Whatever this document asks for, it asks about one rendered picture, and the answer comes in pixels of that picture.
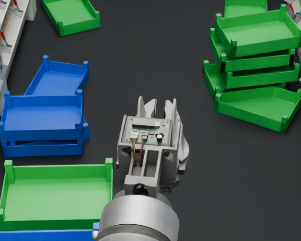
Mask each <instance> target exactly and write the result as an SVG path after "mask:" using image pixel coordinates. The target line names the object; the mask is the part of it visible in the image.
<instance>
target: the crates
mask: <svg viewBox="0 0 301 241"><path fill-rule="evenodd" d="M41 3H42V7H43V8H44V10H45V12H46V13H47V15H48V17H49V18H50V20H51V22H52V23H53V25H54V27H55V29H56V30H57V32H58V33H59V35H60V37H61V36H65V35H69V34H73V33H78V32H82V31H86V30H91V29H94V28H99V27H101V26H100V13H99V11H96V10H95V9H94V8H93V6H92V5H91V3H90V2H89V0H41ZM286 8H287V6H286V4H281V5H280V10H274V11H268V5H267V0H225V13H224V18H222V15H221V14H220V13H218V14H216V16H215V28H210V34H209V46H210V48H211V51H212V53H213V56H214V58H215V62H216V64H210V65H209V62H208V60H205V61H204V63H203V78H204V80H205V82H206V85H207V87H208V89H209V92H210V94H211V96H212V98H213V101H214V103H215V110H214V111H217V112H220V113H223V114H225V115H229V116H232V117H235V118H238V119H241V120H244V121H247V122H250V123H253V124H256V125H259V126H262V127H265V128H268V129H271V130H274V131H278V132H281V133H283V134H284V133H285V131H286V130H287V128H288V126H289V124H290V123H291V121H292V119H293V117H294V115H295V114H296V112H297V110H298V108H299V107H300V105H301V89H298V90H297V93H296V92H293V91H289V90H286V89H285V86H286V82H293V81H298V75H299V69H300V65H299V63H295V62H294V54H295V48H298V47H301V28H298V26H297V25H296V24H295V22H294V21H293V20H292V18H291V17H290V16H289V15H288V14H287V12H286ZM89 77H90V76H89V64H88V61H84V62H83V65H76V64H69V63H63V62H56V61H49V57H48V55H44V56H43V63H42V65H41V66H40V68H39V70H38V72H37V73H36V75H35V77H34V78H33V80H32V82H31V83H30V85H29V86H28V88H27V90H26V92H25V93H24V95H23V96H21V95H20V96H11V95H10V91H4V97H5V100H4V105H3V109H2V116H1V120H0V141H1V144H2V149H3V154H4V157H22V156H51V155H79V154H84V142H88V141H90V139H89V127H88V123H86V121H85V116H84V101H83V89H84V87H85V85H86V83H87V81H88V79H89Z"/></svg>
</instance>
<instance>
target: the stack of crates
mask: <svg viewBox="0 0 301 241"><path fill-rule="evenodd" d="M105 163H106V164H78V165H30V166H13V163H12V160H5V163H4V167H5V176H4V181H3V187H2V192H1V197H0V231H23V230H88V229H93V223H99V222H100V217H101V213H102V211H103V209H104V207H105V205H106V204H107V203H108V202H110V201H111V200H113V198H114V196H115V194H114V176H113V158H106V162H105Z"/></svg>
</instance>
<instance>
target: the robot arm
mask: <svg viewBox="0 0 301 241"><path fill-rule="evenodd" d="M155 112H156V99H152V100H151V101H150V102H148V103H147V104H146V105H144V102H143V98H142V96H140V97H139V100H138V113H137V115H136V116H135V117H132V116H128V117H127V115H124V117H123V122H122V126H121V130H120V135H119V139H118V144H117V157H118V159H117V162H116V169H119V174H118V179H119V181H120V182H122V183H123V187H124V190H122V191H120V192H118V193H117V194H116V195H115V196H114V198H113V200H111V201H110V202H108V203H107V204H106V205H105V207H104V209H103V211H102V213H101V217H100V222H99V231H93V232H92V239H94V240H96V241H177V239H178V231H179V219H178V217H177V215H176V213H175V212H174V211H173V210H172V206H171V204H170V202H169V200H168V199H167V198H166V197H165V196H163V195H162V194H161V193H163V192H172V189H173V188H175V187H177V186H178V185H179V178H178V176H179V175H185V168H186V166H187V164H188V161H189V145H188V143H187V141H186V139H185V137H184V135H183V126H182V123H181V119H180V117H179V114H178V112H177V110H176V99H174V100H173V104H172V103H171V102H170V101H169V100H166V101H165V106H164V119H156V118H155Z"/></svg>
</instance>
